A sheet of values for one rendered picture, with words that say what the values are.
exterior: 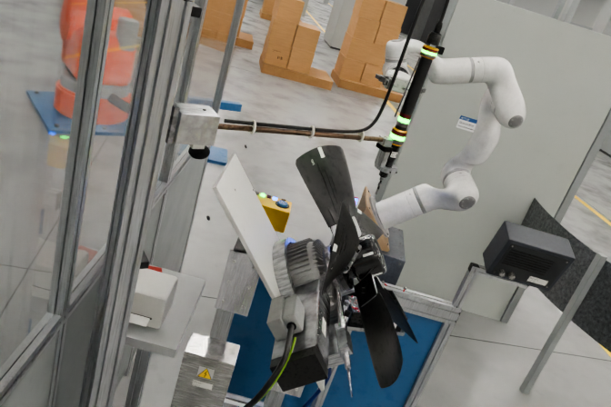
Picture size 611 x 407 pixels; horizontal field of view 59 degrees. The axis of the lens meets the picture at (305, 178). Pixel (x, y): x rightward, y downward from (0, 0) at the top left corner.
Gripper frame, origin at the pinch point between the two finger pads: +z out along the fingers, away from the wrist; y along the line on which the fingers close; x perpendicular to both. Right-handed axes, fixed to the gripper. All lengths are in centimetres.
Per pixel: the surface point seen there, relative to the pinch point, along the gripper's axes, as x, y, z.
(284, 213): -59, 24, -13
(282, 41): -110, 86, -722
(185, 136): -13, 51, 58
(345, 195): -31.8, 8.7, 20.3
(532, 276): -56, -73, -14
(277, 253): -50, 23, 32
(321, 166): -25.1, 18.0, 20.2
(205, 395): -95, 32, 45
